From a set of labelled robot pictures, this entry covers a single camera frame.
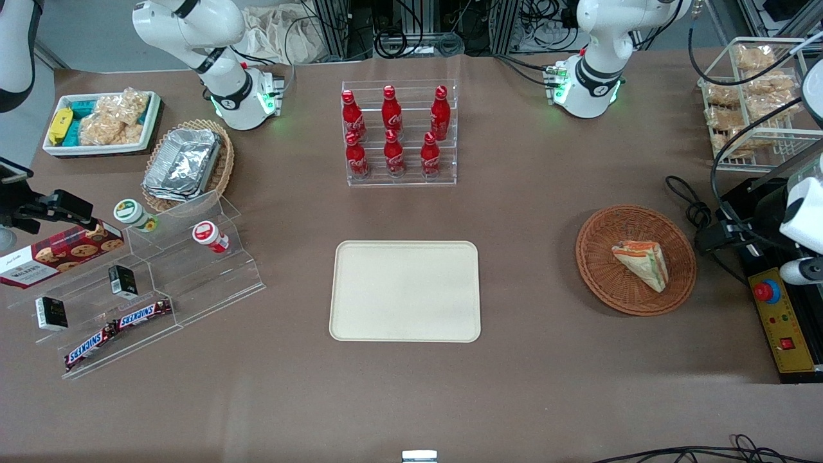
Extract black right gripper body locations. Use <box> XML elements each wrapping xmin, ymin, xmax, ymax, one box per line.
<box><xmin>0</xmin><ymin>192</ymin><xmax>59</xmax><ymax>234</ymax></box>

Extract triangle sandwich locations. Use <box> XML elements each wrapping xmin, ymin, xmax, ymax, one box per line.
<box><xmin>611</xmin><ymin>241</ymin><xmax>670</xmax><ymax>294</ymax></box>

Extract oval tan wicker basket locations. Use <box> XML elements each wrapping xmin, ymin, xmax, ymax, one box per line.
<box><xmin>141</xmin><ymin>119</ymin><xmax>235</xmax><ymax>214</ymax></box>

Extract cream rectangular tray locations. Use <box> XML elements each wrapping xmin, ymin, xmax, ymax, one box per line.
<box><xmin>329</xmin><ymin>241</ymin><xmax>482</xmax><ymax>343</ymax></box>

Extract round brown wicker basket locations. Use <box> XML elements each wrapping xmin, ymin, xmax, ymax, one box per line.
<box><xmin>575</xmin><ymin>204</ymin><xmax>698</xmax><ymax>316</ymax></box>

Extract red cookie box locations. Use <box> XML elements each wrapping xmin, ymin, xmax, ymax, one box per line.
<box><xmin>0</xmin><ymin>221</ymin><xmax>125</xmax><ymax>290</ymax></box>

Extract green lid white cup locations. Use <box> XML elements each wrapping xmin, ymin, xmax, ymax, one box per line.
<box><xmin>114</xmin><ymin>199</ymin><xmax>159</xmax><ymax>233</ymax></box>

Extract white rectangular bin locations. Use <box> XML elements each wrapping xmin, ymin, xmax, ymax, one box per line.
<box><xmin>42</xmin><ymin>91</ymin><xmax>162</xmax><ymax>159</ymax></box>

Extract yellow snack pack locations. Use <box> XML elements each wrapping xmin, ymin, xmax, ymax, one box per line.
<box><xmin>48</xmin><ymin>107</ymin><xmax>74</xmax><ymax>145</ymax></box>

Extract small black box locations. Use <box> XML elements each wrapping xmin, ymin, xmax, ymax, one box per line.
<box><xmin>35</xmin><ymin>296</ymin><xmax>69</xmax><ymax>332</ymax></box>
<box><xmin>108</xmin><ymin>264</ymin><xmax>139</xmax><ymax>300</ymax></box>

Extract clear bag rice crackers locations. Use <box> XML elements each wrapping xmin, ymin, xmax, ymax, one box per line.
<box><xmin>78</xmin><ymin>89</ymin><xmax>152</xmax><ymax>147</ymax></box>

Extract teal snack pack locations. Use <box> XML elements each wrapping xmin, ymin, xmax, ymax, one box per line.
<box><xmin>64</xmin><ymin>100</ymin><xmax>98</xmax><ymax>147</ymax></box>

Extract stacked aluminium foil containers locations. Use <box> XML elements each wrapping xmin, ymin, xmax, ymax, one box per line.
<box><xmin>142</xmin><ymin>127</ymin><xmax>223</xmax><ymax>203</ymax></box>

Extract Snickers bar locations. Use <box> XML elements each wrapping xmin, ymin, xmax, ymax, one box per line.
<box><xmin>64</xmin><ymin>324</ymin><xmax>117</xmax><ymax>372</ymax></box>
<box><xmin>114</xmin><ymin>298</ymin><xmax>174</xmax><ymax>331</ymax></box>

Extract clear acrylic tiered shelf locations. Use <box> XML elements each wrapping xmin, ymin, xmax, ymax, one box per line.
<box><xmin>6</xmin><ymin>190</ymin><xmax>266</xmax><ymax>380</ymax></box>

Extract red lid white cup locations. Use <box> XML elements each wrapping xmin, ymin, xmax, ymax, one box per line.
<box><xmin>192</xmin><ymin>221</ymin><xmax>230</xmax><ymax>254</ymax></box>

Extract beige cloth bag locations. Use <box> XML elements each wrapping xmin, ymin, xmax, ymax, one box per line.
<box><xmin>243</xmin><ymin>5</ymin><xmax>330</xmax><ymax>66</ymax></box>

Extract red cola bottle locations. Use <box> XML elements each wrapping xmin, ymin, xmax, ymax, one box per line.
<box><xmin>430</xmin><ymin>85</ymin><xmax>451</xmax><ymax>140</ymax></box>
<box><xmin>341</xmin><ymin>89</ymin><xmax>366</xmax><ymax>142</ymax></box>
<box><xmin>345</xmin><ymin>131</ymin><xmax>370</xmax><ymax>179</ymax></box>
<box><xmin>383</xmin><ymin>129</ymin><xmax>406</xmax><ymax>177</ymax></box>
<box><xmin>381</xmin><ymin>85</ymin><xmax>403</xmax><ymax>137</ymax></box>
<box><xmin>421</xmin><ymin>132</ymin><xmax>442</xmax><ymax>179</ymax></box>

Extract clear acrylic bottle rack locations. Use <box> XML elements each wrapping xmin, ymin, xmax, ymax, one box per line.
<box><xmin>341</xmin><ymin>79</ymin><xmax>458</xmax><ymax>187</ymax></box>

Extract clear bag fried snacks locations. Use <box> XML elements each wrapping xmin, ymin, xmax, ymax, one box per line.
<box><xmin>704</xmin><ymin>84</ymin><xmax>741</xmax><ymax>108</ymax></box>
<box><xmin>745</xmin><ymin>72</ymin><xmax>799</xmax><ymax>98</ymax></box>
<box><xmin>746</xmin><ymin>96</ymin><xmax>802</xmax><ymax>122</ymax></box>
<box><xmin>710</xmin><ymin>131</ymin><xmax>754</xmax><ymax>159</ymax></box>
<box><xmin>704</xmin><ymin>106</ymin><xmax>746</xmax><ymax>133</ymax></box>
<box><xmin>735</xmin><ymin>44</ymin><xmax>777</xmax><ymax>73</ymax></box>

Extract black yellow emergency stop box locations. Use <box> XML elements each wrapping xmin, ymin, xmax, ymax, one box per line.
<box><xmin>694</xmin><ymin>177</ymin><xmax>823</xmax><ymax>385</ymax></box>

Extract aluminium frame post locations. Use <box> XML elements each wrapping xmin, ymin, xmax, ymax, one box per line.
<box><xmin>314</xmin><ymin>0</ymin><xmax>352</xmax><ymax>62</ymax></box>

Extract black cable bundle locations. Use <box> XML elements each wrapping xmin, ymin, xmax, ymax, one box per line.
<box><xmin>372</xmin><ymin>0</ymin><xmax>465</xmax><ymax>60</ymax></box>

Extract black coiled cable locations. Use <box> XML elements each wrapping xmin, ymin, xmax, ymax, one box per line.
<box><xmin>665</xmin><ymin>175</ymin><xmax>713</xmax><ymax>227</ymax></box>

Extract black floor cable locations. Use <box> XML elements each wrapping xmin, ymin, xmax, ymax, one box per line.
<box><xmin>590</xmin><ymin>434</ymin><xmax>823</xmax><ymax>463</ymax></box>

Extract white wire rack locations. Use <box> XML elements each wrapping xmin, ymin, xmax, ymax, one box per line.
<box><xmin>698</xmin><ymin>37</ymin><xmax>823</xmax><ymax>174</ymax></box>

